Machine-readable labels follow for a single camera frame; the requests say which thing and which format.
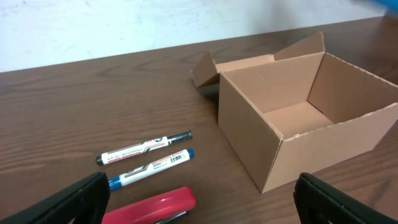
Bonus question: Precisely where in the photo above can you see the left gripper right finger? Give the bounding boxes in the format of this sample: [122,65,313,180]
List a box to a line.
[294,172,397,224]

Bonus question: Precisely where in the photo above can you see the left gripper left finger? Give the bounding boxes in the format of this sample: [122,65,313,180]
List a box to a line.
[1,172,110,224]

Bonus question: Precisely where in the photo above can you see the cardboard box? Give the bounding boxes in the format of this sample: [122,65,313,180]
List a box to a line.
[192,32,397,193]

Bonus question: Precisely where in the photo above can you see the blue whiteboard marker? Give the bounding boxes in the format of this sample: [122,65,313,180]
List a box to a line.
[108,148,195,192]

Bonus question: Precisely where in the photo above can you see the black whiteboard marker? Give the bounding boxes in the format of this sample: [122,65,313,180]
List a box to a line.
[96,130,192,166]

